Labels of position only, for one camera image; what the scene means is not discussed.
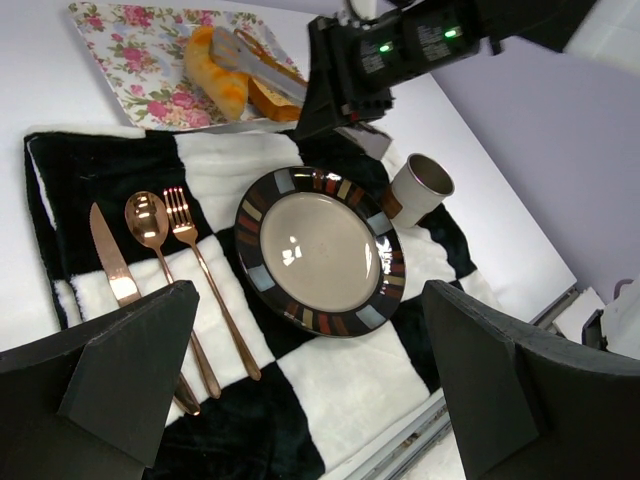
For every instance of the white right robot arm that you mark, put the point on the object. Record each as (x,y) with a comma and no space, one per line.
(602,31)

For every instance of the orange croissant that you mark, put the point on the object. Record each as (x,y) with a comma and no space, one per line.
(228,90)

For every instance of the copper fork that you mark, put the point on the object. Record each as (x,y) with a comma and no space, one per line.
(184,230)

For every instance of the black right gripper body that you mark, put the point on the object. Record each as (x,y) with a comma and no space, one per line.
(401,45)

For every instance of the floral rectangular tray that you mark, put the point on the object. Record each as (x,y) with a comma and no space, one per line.
(140,50)

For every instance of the grey ceramic cup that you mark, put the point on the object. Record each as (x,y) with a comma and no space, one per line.
(420,186)

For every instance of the aluminium frame rail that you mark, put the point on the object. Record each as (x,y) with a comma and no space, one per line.
(425,425)

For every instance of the copper knife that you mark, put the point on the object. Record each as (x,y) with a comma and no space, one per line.
(126,291)

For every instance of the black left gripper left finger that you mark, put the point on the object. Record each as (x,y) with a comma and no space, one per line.
(91,402)

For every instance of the copper spoon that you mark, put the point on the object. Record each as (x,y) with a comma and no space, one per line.
(148,222)

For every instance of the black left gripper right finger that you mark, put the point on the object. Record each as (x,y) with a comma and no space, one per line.
(550,390)

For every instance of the black rimmed beige plate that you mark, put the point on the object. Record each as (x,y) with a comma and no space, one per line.
(320,252)

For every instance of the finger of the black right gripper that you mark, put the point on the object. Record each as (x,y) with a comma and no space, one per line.
(328,83)

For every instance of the brown bread slice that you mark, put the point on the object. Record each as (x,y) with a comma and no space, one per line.
(271,104)

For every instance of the silver metal tongs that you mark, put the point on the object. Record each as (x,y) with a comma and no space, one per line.
(239,52)

